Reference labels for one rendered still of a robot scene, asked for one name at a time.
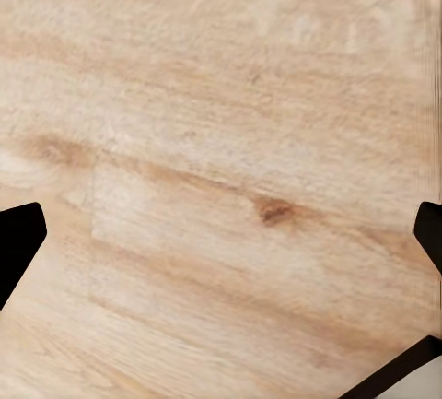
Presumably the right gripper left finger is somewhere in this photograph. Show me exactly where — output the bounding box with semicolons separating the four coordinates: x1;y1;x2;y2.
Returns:
0;202;47;311

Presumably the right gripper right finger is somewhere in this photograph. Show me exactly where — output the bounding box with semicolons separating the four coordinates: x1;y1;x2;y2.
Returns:
413;202;442;274

